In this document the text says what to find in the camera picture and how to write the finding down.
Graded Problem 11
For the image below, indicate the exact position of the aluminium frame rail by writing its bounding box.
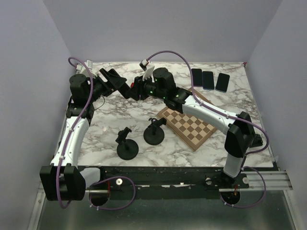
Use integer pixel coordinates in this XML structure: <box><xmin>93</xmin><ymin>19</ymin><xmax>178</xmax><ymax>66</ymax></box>
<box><xmin>243</xmin><ymin>171</ymin><xmax>293</xmax><ymax>191</ymax></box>

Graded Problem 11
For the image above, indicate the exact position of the purple case phone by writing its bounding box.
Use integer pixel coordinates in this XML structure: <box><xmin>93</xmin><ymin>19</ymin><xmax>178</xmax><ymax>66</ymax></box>
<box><xmin>191</xmin><ymin>69</ymin><xmax>203</xmax><ymax>87</ymax></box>

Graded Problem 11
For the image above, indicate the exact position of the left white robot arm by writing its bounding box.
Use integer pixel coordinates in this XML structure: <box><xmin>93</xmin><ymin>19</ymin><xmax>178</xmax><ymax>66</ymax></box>
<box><xmin>40</xmin><ymin>69</ymin><xmax>126</xmax><ymax>201</ymax></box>

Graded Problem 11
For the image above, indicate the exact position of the black phone stand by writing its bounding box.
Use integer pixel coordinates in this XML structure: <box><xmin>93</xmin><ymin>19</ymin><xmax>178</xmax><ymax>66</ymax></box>
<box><xmin>116</xmin><ymin>127</ymin><xmax>139</xmax><ymax>161</ymax></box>
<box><xmin>143</xmin><ymin>117</ymin><xmax>166</xmax><ymax>146</ymax></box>

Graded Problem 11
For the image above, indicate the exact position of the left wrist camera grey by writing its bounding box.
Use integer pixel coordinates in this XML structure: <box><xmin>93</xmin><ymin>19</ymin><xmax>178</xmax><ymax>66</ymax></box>
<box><xmin>76</xmin><ymin>59</ymin><xmax>99</xmax><ymax>77</ymax></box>

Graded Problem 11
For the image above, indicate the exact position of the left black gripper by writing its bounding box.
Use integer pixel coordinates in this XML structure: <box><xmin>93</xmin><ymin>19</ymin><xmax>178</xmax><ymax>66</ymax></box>
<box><xmin>86</xmin><ymin>68</ymin><xmax>127</xmax><ymax>103</ymax></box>

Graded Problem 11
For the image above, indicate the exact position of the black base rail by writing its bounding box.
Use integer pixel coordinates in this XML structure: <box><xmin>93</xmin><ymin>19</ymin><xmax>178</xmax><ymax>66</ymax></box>
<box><xmin>79</xmin><ymin>165</ymin><xmax>250</xmax><ymax>199</ymax></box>

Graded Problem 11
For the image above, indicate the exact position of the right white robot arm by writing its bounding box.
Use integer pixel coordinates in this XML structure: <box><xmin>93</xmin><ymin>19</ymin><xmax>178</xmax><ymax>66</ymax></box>
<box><xmin>130</xmin><ymin>68</ymin><xmax>255</xmax><ymax>188</ymax></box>

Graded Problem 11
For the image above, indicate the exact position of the wooden chessboard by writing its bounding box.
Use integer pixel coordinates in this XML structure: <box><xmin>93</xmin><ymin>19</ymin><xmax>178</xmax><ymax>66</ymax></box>
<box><xmin>157</xmin><ymin>107</ymin><xmax>217</xmax><ymax>151</ymax></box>

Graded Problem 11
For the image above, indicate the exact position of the right phone holder black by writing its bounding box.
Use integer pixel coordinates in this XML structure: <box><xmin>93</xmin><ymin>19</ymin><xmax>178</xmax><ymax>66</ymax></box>
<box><xmin>250</xmin><ymin>134</ymin><xmax>263</xmax><ymax>148</ymax></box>

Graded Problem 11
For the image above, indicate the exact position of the blue case phone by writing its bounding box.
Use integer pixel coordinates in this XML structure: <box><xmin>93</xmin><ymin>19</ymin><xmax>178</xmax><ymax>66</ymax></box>
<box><xmin>202</xmin><ymin>71</ymin><xmax>214</xmax><ymax>90</ymax></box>

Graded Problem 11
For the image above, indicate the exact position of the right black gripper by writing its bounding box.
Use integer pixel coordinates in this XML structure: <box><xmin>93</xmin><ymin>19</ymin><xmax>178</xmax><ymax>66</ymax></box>
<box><xmin>125</xmin><ymin>73</ymin><xmax>166</xmax><ymax>102</ymax></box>

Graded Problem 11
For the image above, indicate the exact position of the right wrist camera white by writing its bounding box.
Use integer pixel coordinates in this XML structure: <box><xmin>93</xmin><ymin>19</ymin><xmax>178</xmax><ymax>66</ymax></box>
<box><xmin>139</xmin><ymin>59</ymin><xmax>155</xmax><ymax>81</ymax></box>

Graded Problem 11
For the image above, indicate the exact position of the black phone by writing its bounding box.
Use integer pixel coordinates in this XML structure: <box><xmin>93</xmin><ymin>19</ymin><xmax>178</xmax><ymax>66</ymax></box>
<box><xmin>215</xmin><ymin>73</ymin><xmax>230</xmax><ymax>93</ymax></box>

